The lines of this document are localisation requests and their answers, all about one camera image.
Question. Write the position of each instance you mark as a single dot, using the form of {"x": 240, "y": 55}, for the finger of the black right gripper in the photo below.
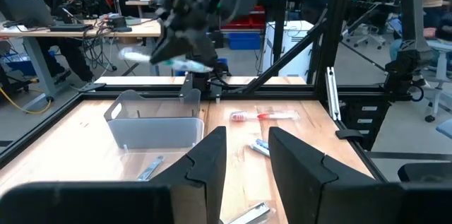
{"x": 205, "y": 56}
{"x": 169, "y": 49}

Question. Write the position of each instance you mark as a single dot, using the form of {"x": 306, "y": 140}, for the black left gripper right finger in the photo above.
{"x": 335, "y": 195}

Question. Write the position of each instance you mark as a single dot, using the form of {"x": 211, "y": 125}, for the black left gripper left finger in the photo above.
{"x": 106, "y": 203}

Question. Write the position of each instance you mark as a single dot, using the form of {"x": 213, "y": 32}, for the teal white packaged toothbrush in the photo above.
{"x": 134, "y": 56}

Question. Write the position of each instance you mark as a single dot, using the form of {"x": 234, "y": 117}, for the red white packaged toothbrush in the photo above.
{"x": 265, "y": 116}

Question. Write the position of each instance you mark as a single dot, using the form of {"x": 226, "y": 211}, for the white blue toothpaste tube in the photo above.
{"x": 260, "y": 146}

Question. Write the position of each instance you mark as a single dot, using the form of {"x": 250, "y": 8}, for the wooden desk with grey legs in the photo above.
{"x": 141, "y": 29}

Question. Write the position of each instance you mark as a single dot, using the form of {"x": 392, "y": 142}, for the blue storage crate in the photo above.
{"x": 243, "y": 41}

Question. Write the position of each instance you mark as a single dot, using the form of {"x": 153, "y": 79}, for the red storage bins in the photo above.
{"x": 247, "y": 22}

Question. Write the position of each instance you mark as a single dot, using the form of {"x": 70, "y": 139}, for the black plastic end cap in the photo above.
{"x": 349, "y": 134}

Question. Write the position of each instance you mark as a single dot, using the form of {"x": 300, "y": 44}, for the grey translucent plastic bin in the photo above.
{"x": 155, "y": 132}

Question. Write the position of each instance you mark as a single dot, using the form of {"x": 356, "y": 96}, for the grey small tube right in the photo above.
{"x": 252, "y": 213}

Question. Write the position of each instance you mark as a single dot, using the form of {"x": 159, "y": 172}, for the white cabinet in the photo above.
{"x": 293, "y": 47}

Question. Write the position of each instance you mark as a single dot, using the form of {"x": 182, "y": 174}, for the black chair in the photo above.
{"x": 427, "y": 172}

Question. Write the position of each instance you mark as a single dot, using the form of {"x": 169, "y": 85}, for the black keyboard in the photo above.
{"x": 70, "y": 28}

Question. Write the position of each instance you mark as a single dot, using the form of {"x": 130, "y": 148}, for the dark grey laptop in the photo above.
{"x": 28, "y": 12}

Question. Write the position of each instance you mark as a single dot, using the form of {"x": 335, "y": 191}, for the grey office chair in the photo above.
{"x": 367, "y": 33}

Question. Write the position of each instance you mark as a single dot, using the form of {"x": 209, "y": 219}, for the black aluminium table frame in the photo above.
{"x": 268, "y": 95}

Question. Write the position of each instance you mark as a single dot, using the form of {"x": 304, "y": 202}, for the silver metal bracket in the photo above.
{"x": 332, "y": 93}

